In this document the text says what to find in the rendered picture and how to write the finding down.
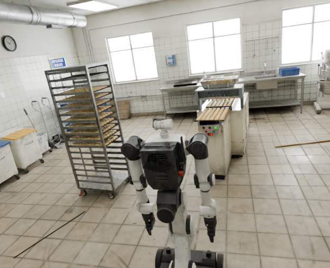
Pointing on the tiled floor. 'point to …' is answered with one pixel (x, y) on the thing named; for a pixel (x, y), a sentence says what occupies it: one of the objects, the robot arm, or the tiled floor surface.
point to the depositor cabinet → (237, 126)
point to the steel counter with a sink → (270, 80)
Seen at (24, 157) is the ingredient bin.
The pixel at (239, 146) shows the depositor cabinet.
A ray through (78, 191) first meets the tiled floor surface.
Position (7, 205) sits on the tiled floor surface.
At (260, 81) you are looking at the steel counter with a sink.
